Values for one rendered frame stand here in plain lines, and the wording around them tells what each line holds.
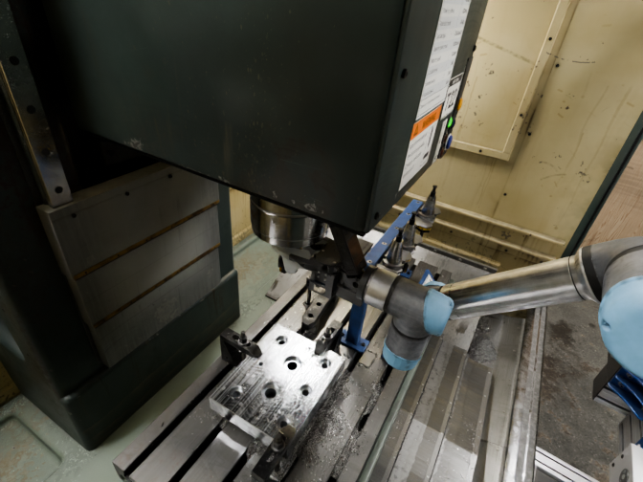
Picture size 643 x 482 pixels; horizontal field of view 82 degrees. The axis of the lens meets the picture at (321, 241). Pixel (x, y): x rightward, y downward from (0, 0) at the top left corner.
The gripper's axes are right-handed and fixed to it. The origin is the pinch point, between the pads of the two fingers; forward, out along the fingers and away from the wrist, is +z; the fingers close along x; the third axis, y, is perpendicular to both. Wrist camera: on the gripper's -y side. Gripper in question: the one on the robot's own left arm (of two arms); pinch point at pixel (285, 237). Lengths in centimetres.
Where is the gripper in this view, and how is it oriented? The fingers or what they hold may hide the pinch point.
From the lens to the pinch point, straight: 78.2
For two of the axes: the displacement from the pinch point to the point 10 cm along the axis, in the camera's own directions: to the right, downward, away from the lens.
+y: -1.1, 8.1, 5.7
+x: 5.0, -4.5, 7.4
